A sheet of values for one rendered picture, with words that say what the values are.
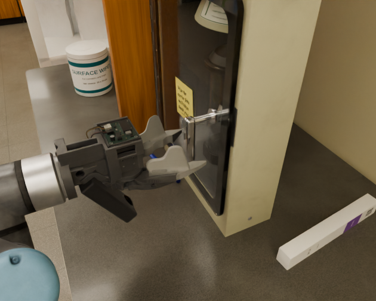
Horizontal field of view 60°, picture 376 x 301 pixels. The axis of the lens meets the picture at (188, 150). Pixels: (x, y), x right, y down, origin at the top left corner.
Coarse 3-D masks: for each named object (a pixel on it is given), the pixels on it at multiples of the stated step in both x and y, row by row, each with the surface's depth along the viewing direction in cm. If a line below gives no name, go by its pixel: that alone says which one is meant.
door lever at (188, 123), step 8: (208, 112) 53; (184, 120) 51; (192, 120) 51; (200, 120) 52; (208, 120) 52; (216, 120) 52; (184, 128) 52; (192, 128) 52; (184, 136) 53; (192, 136) 52; (184, 144) 54; (192, 144) 53; (184, 152) 55; (192, 152) 55; (192, 160) 56
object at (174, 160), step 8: (168, 152) 47; (176, 152) 48; (152, 160) 48; (160, 160) 48; (168, 160) 48; (176, 160) 48; (184, 160) 49; (200, 160) 51; (152, 168) 49; (160, 168) 49; (168, 168) 49; (176, 168) 49; (184, 168) 49; (192, 168) 50; (176, 176) 49; (184, 176) 50
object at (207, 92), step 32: (160, 0) 60; (192, 0) 49; (224, 0) 41; (160, 32) 65; (192, 32) 52; (224, 32) 43; (160, 64) 70; (192, 64) 55; (224, 64) 45; (224, 96) 48; (224, 128) 50; (224, 160) 54; (224, 192) 58
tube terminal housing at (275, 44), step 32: (256, 0) 38; (288, 0) 40; (320, 0) 43; (256, 32) 41; (288, 32) 43; (256, 64) 44; (288, 64) 47; (256, 96) 47; (288, 96) 50; (256, 128) 51; (288, 128) 55; (256, 160) 56; (256, 192) 62; (224, 224) 64; (256, 224) 68
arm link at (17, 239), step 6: (24, 222) 44; (12, 228) 42; (18, 228) 42; (24, 228) 43; (0, 234) 40; (6, 234) 41; (12, 234) 41; (18, 234) 42; (24, 234) 43; (12, 240) 41; (18, 240) 42; (24, 240) 43; (30, 240) 44; (30, 246) 43
